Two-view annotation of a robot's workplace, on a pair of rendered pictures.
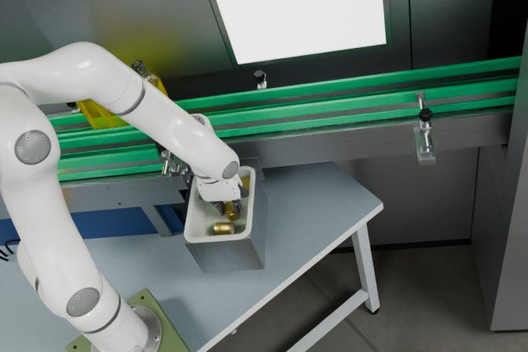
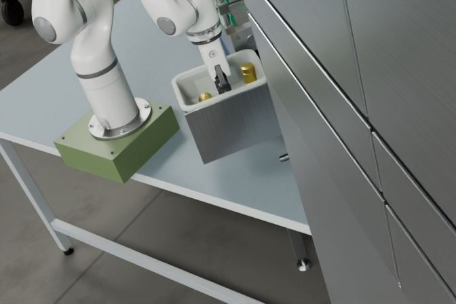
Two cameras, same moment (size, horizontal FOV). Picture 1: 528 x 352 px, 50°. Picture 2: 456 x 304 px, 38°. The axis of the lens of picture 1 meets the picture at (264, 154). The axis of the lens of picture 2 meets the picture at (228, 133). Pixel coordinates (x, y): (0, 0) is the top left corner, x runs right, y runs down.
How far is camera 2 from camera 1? 1.26 m
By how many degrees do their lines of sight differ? 52
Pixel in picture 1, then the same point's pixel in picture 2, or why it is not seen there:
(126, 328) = (98, 96)
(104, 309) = (81, 62)
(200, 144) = not seen: outside the picture
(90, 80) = not seen: outside the picture
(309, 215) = not seen: hidden behind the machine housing
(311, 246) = (269, 201)
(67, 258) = not seen: outside the picture
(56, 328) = (144, 89)
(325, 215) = not seen: hidden behind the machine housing
